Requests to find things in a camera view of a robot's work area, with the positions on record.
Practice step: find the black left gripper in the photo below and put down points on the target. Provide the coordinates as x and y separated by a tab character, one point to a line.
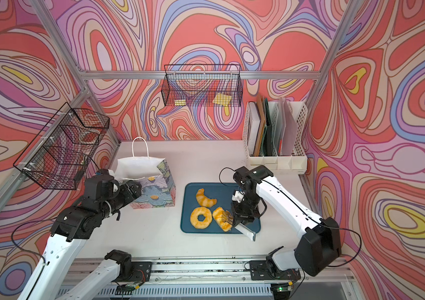
135	192

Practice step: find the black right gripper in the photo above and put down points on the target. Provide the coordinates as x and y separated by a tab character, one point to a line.
240	215

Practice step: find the metal serving tongs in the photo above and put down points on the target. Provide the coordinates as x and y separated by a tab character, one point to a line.
241	228

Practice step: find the striped twisted bread roll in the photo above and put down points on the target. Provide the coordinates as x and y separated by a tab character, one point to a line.
217	216

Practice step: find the floral paper gift bag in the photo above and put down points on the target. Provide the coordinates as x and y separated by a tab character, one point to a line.
158	188

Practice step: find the glazed ring donut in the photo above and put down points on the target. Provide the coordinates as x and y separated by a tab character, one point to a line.
201	218

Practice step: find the golden croissant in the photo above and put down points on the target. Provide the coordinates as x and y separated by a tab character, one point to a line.
203	200

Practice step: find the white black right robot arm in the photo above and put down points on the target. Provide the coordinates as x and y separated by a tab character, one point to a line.
319	242

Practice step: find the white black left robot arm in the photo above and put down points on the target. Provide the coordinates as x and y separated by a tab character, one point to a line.
103	197

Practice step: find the teal plastic tray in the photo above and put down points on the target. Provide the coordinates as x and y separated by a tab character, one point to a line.
215	190

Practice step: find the brown folder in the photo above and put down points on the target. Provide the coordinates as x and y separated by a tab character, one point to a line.
262	124

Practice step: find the dark green folder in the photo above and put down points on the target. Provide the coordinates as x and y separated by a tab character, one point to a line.
268	133

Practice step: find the white perforated file organizer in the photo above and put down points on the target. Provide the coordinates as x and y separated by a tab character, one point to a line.
296	163

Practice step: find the green circuit board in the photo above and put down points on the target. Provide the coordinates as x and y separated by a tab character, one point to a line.
125	289

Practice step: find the small yellow sticky note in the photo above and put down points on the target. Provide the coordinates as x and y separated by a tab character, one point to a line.
180	102

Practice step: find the pale pink folder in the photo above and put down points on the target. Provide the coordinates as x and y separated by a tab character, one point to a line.
289	129

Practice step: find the grey portrait book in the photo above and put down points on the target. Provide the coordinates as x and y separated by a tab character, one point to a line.
254	125

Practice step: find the large yellow sticky note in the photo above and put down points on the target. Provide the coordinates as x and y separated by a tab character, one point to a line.
222	99

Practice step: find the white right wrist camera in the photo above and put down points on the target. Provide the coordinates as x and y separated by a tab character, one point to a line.
238	196

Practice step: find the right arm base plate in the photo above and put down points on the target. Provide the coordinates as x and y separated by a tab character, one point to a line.
266	270

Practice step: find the black wire basket side wall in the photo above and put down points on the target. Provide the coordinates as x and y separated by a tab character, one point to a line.
58	159

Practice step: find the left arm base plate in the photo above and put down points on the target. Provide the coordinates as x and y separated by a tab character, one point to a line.
129	270

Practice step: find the black wire basket back wall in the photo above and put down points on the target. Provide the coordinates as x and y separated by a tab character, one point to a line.
199	83

